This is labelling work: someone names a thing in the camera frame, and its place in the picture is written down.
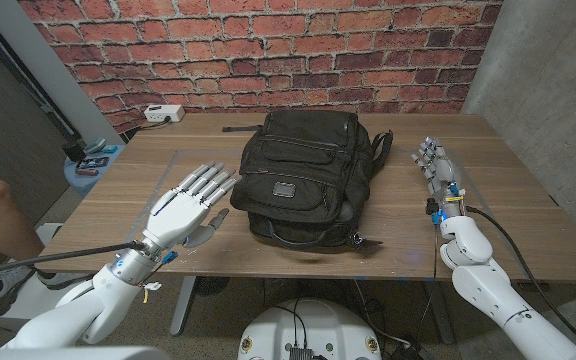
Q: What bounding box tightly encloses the light blue round stool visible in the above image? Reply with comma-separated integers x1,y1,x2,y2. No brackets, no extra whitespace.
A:
62,144,127,197

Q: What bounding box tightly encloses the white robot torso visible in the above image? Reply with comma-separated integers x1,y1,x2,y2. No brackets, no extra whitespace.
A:
237,298,383,360

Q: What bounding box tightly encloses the black backpack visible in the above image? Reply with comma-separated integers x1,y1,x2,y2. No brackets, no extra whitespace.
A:
221,108,395,253

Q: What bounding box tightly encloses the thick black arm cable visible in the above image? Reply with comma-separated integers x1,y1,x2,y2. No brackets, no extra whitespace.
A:
0,240,148,284
466,204,576,348

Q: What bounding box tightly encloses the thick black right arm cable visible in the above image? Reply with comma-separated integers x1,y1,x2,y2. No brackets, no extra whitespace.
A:
466,204,576,348

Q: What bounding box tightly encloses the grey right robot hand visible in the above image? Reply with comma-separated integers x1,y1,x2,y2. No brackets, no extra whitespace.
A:
410,137,468,225

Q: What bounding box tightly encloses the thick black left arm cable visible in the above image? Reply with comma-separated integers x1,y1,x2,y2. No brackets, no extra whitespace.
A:
0,240,148,284

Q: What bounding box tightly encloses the white power strip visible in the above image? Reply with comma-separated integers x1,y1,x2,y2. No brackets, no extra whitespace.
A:
143,103,186,123

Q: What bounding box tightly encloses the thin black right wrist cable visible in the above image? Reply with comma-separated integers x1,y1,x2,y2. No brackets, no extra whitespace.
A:
417,223,440,346

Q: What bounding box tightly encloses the black cup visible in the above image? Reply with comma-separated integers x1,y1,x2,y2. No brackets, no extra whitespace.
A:
62,141,87,162

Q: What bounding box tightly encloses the red brick printed backdrop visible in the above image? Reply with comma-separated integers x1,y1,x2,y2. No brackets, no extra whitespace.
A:
17,0,504,134

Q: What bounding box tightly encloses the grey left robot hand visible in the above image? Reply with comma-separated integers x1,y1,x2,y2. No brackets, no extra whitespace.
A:
109,159,239,288

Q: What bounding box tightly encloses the black door rail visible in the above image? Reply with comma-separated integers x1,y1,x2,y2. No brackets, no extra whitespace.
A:
0,4,83,146

